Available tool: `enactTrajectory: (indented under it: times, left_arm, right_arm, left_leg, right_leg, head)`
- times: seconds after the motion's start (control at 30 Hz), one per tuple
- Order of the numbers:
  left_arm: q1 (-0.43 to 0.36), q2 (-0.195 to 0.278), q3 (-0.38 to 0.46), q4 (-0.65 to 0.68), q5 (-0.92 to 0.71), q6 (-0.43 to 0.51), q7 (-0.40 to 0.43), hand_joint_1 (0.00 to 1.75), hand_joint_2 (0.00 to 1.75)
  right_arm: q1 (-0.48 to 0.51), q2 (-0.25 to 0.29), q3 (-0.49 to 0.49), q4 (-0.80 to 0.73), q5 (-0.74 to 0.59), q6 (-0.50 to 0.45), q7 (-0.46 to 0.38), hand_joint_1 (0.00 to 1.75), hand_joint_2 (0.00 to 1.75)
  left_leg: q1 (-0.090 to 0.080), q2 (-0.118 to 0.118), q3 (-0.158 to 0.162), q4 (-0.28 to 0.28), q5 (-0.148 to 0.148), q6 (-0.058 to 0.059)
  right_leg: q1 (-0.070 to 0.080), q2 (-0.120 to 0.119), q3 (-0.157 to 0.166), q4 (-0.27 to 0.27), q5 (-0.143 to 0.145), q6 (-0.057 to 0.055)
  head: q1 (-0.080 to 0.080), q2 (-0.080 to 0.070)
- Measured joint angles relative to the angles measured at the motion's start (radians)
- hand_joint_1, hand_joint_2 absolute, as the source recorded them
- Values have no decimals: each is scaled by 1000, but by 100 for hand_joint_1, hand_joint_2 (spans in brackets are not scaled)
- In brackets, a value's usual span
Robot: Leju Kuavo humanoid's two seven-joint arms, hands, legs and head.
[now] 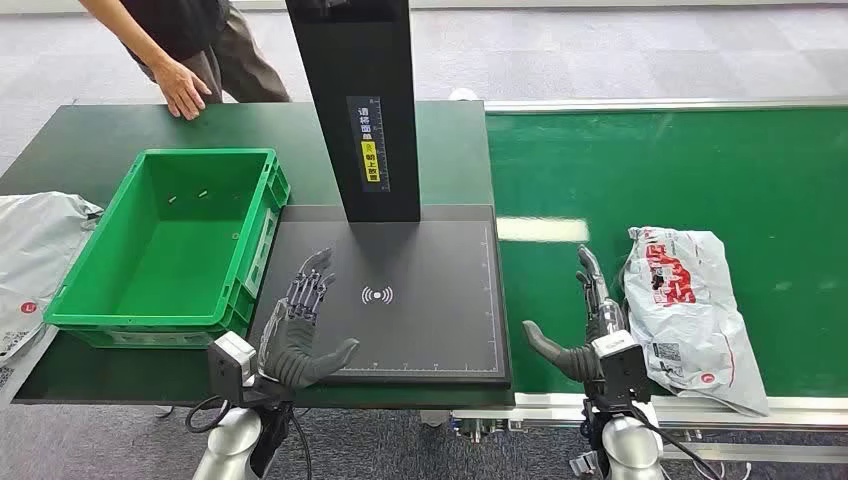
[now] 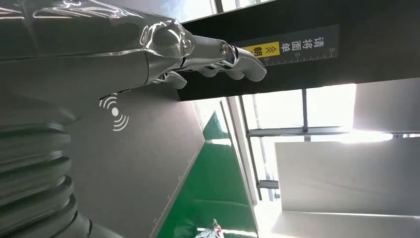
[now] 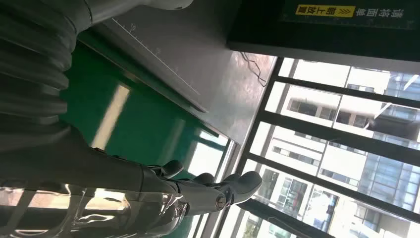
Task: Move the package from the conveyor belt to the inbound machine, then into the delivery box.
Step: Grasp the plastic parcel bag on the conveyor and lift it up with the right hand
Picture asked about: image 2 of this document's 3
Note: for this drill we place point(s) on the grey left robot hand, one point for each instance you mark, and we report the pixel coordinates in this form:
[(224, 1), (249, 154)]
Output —
[(82, 56)]

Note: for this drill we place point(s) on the grey plastic mailer package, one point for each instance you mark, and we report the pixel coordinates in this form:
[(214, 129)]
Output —
[(210, 231)]

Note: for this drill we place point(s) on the black inbound scanner machine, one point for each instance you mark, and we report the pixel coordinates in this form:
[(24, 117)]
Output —
[(147, 154)]

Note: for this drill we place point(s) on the green conveyor belt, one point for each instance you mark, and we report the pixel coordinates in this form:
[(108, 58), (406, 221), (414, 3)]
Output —
[(213, 184)]

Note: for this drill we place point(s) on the dark window frame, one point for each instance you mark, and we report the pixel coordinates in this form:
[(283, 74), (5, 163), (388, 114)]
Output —
[(305, 131)]

